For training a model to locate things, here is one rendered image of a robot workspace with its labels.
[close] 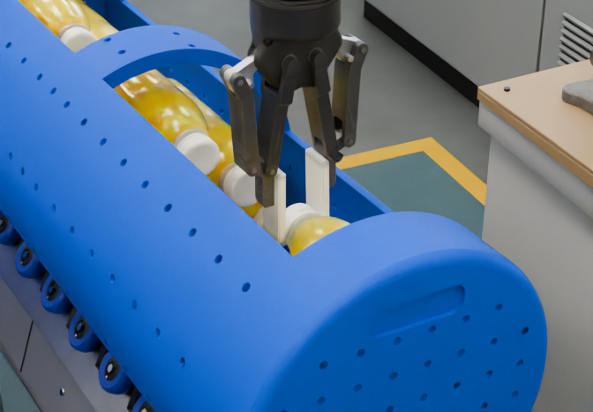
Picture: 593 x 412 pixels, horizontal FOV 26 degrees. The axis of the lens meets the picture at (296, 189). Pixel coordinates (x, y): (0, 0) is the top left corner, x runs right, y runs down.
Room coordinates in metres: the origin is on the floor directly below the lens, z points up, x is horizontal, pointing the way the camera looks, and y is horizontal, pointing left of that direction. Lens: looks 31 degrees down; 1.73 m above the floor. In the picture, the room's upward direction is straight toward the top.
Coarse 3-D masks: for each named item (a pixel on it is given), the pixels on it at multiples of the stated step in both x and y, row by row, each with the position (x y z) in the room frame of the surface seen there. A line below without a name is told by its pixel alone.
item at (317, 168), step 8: (312, 152) 1.00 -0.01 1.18; (312, 160) 0.99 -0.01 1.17; (320, 160) 0.98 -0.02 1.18; (312, 168) 0.99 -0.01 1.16; (320, 168) 0.98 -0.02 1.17; (328, 168) 0.98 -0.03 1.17; (312, 176) 0.99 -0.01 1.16; (320, 176) 0.98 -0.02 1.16; (328, 176) 0.98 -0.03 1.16; (312, 184) 0.99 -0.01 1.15; (320, 184) 0.98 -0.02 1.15; (328, 184) 0.98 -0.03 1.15; (312, 192) 0.99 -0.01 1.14; (320, 192) 0.98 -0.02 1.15; (328, 192) 0.98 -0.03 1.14; (312, 200) 0.99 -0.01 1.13; (320, 200) 0.98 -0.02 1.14; (328, 200) 0.98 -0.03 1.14; (312, 208) 0.99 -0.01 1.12; (320, 208) 0.98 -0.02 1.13; (328, 208) 0.98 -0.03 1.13
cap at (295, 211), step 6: (294, 204) 0.98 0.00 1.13; (300, 204) 0.98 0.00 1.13; (288, 210) 0.98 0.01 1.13; (294, 210) 0.97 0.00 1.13; (300, 210) 0.97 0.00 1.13; (306, 210) 0.98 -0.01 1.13; (312, 210) 0.98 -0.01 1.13; (288, 216) 0.97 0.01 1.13; (294, 216) 0.97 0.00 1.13; (288, 222) 0.96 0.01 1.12; (288, 228) 0.96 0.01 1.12
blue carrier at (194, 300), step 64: (0, 0) 1.26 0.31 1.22; (0, 64) 1.16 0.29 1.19; (64, 64) 1.10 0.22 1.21; (128, 64) 1.07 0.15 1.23; (192, 64) 1.33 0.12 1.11; (0, 128) 1.10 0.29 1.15; (64, 128) 1.02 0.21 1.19; (128, 128) 0.97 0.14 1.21; (0, 192) 1.09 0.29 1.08; (64, 192) 0.97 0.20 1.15; (128, 192) 0.91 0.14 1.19; (192, 192) 0.87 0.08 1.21; (64, 256) 0.94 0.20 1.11; (128, 256) 0.86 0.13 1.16; (192, 256) 0.81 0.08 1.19; (256, 256) 0.78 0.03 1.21; (320, 256) 0.76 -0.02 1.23; (384, 256) 0.75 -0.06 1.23; (448, 256) 0.76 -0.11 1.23; (128, 320) 0.83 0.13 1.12; (192, 320) 0.77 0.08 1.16; (256, 320) 0.73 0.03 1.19; (320, 320) 0.70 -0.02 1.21; (384, 320) 0.73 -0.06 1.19; (448, 320) 0.76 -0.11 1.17; (512, 320) 0.79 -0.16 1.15; (192, 384) 0.74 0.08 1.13; (256, 384) 0.69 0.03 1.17; (320, 384) 0.70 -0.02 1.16; (384, 384) 0.73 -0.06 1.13; (448, 384) 0.76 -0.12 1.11; (512, 384) 0.79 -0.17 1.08
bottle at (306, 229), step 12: (300, 216) 0.96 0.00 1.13; (312, 216) 0.97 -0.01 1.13; (324, 216) 0.95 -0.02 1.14; (300, 228) 0.94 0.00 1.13; (312, 228) 0.93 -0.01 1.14; (324, 228) 0.92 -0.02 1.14; (336, 228) 0.92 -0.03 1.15; (288, 240) 0.95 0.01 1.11; (300, 240) 0.93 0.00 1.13; (312, 240) 0.92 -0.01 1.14
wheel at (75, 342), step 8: (72, 320) 1.03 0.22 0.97; (80, 320) 1.03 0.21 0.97; (72, 328) 1.03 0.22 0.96; (80, 328) 1.02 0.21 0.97; (88, 328) 1.01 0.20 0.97; (72, 336) 1.02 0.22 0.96; (80, 336) 1.01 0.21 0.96; (88, 336) 1.00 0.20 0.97; (96, 336) 1.01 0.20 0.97; (72, 344) 1.01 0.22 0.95; (80, 344) 1.00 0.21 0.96; (88, 344) 1.00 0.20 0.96; (96, 344) 1.00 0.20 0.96
